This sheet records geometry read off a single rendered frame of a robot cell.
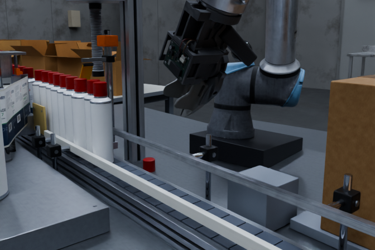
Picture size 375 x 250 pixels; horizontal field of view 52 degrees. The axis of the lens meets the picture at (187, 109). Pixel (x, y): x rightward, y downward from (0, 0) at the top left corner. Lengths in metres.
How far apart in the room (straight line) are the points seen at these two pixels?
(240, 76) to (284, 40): 0.17
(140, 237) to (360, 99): 0.45
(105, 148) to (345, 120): 0.55
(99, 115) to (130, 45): 0.23
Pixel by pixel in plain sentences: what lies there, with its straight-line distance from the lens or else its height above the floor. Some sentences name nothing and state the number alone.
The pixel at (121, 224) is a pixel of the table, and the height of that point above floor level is 0.83.
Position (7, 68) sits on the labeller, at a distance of 1.34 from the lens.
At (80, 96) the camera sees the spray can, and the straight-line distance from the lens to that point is 1.02.
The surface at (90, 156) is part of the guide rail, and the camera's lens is 0.95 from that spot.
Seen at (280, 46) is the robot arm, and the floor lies 1.17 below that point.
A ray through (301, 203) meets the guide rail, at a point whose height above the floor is 0.96.
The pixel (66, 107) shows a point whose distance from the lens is 1.09.
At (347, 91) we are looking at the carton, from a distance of 0.68.
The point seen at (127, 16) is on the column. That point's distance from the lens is 1.07.
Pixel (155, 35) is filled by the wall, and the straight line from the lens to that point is 9.01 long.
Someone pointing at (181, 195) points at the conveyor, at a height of 0.88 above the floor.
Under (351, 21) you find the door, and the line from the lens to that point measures 8.94.
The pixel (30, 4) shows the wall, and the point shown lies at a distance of 10.72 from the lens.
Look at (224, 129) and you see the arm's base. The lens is 1.17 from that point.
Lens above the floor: 1.19
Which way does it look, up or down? 11 degrees down
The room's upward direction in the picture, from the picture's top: straight up
